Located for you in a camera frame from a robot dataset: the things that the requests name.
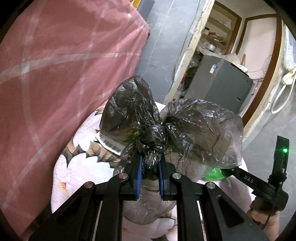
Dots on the pink floral table cloth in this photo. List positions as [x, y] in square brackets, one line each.
[85, 159]

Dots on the green plastic wrapper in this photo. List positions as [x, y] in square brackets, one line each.
[215, 174]

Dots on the cream rubber glove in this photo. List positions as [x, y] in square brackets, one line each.
[289, 78]

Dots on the metal pot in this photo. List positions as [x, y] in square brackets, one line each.
[211, 47]

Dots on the grey refrigerator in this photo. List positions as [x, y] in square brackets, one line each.
[221, 82]

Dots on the white barcode paper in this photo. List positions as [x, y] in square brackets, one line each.
[110, 144]

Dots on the red checked cloth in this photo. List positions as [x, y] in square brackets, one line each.
[60, 60]

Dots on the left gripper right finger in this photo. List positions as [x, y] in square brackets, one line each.
[204, 211]

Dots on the person's right hand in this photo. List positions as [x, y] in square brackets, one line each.
[273, 224]

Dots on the black plastic trash bag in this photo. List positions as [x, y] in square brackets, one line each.
[194, 135]

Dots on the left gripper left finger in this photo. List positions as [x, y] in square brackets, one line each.
[94, 211]

